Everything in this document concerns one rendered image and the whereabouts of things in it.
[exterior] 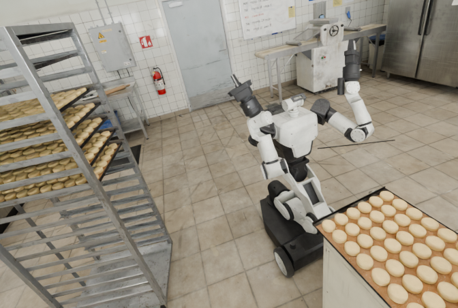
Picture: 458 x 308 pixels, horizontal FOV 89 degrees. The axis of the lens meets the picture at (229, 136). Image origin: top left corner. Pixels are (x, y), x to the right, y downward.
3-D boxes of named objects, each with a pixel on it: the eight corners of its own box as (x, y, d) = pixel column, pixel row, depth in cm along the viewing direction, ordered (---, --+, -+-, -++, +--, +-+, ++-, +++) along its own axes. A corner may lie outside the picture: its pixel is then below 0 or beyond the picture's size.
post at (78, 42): (172, 242, 198) (73, 22, 117) (172, 244, 195) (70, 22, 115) (169, 242, 198) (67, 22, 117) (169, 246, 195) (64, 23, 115)
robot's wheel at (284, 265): (270, 244, 175) (284, 260, 156) (276, 240, 176) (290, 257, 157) (277, 266, 179) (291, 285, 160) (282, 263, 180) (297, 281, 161)
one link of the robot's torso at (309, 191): (311, 236, 153) (278, 172, 168) (332, 225, 158) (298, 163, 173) (322, 236, 139) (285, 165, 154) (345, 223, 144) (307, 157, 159)
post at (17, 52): (167, 299, 158) (10, 25, 78) (166, 304, 155) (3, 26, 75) (162, 300, 158) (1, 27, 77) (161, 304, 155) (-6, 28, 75)
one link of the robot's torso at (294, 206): (276, 203, 190) (309, 217, 143) (297, 193, 195) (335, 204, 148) (283, 221, 190) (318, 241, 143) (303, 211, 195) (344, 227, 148)
